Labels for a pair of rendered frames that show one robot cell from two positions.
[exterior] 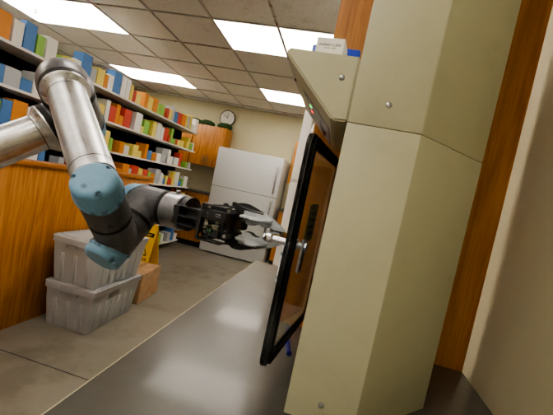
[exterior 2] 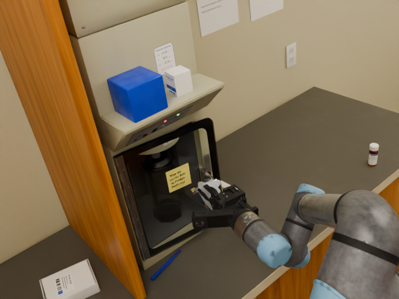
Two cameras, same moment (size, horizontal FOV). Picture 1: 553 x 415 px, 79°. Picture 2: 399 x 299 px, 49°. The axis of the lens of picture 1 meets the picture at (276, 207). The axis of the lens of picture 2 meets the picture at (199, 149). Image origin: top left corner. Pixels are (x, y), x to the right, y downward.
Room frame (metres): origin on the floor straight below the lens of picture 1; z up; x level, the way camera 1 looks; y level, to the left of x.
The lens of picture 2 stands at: (1.36, 0.73, 2.00)
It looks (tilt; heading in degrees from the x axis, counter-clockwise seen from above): 33 degrees down; 225
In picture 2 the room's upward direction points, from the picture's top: 9 degrees counter-clockwise
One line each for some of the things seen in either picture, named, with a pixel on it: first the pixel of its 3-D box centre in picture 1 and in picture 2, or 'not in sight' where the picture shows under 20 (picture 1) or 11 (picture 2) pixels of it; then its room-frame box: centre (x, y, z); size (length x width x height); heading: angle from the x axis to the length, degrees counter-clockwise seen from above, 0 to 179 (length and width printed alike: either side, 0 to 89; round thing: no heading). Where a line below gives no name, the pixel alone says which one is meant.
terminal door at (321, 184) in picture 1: (306, 244); (177, 190); (0.69, -0.08, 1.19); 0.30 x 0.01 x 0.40; 162
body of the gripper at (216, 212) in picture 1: (209, 219); (233, 209); (0.67, 0.13, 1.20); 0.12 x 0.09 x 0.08; 71
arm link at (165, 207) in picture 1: (178, 209); (248, 225); (0.70, 0.20, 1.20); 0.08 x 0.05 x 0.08; 161
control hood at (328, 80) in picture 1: (322, 111); (167, 115); (0.69, -0.05, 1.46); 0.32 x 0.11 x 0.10; 170
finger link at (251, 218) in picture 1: (260, 221); (211, 185); (0.64, 0.02, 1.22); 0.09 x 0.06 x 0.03; 71
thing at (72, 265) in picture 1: (102, 256); not in sight; (2.60, 1.26, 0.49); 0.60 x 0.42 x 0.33; 170
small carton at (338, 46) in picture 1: (329, 60); (179, 80); (0.64, -0.04, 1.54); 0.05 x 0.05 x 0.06; 74
